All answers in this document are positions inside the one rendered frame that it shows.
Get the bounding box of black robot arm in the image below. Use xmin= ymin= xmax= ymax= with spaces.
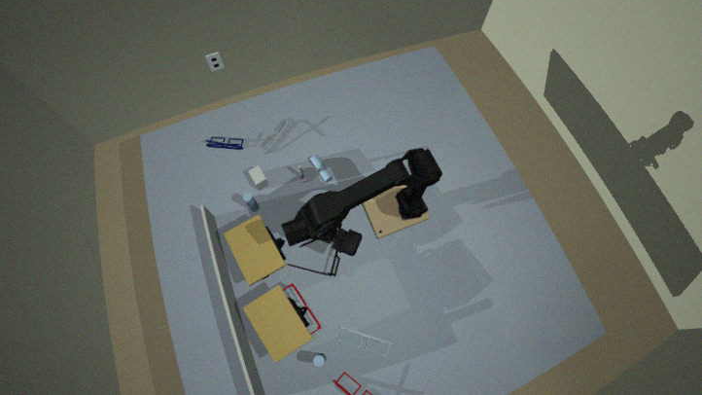
xmin=281 ymin=148 xmax=442 ymax=247

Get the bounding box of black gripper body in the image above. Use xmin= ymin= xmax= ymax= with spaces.
xmin=315 ymin=227 xmax=363 ymax=256

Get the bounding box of light blue cylinder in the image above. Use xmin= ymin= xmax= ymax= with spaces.
xmin=310 ymin=155 xmax=333 ymax=182
xmin=313 ymin=353 xmax=327 ymax=367
xmin=243 ymin=193 xmax=260 ymax=212

